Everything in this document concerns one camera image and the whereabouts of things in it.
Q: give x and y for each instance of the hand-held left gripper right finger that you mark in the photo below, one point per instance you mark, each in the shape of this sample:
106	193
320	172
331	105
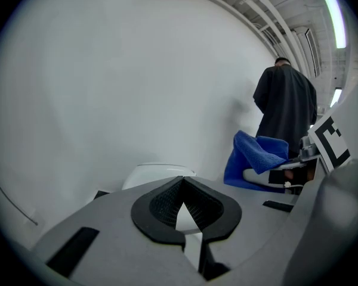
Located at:
250	228

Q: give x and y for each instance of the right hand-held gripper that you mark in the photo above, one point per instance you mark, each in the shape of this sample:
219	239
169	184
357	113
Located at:
328	141

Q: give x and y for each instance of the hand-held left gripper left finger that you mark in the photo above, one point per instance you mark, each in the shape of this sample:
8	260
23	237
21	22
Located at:
122	243

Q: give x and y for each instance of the blue cloth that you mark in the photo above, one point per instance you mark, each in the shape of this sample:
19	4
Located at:
247	150

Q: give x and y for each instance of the white toilet body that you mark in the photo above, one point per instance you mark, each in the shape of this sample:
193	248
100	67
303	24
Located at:
155	174

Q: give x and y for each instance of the small ceiling light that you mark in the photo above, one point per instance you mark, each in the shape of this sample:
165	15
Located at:
335	97

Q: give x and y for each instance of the ceiling air conditioner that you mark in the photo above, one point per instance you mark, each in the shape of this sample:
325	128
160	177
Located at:
311	52

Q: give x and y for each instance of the white ceiling pipes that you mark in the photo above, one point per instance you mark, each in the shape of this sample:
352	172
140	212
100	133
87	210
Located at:
265	13

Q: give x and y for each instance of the ceiling light strip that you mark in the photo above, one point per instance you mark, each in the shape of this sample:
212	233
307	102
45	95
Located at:
337	19

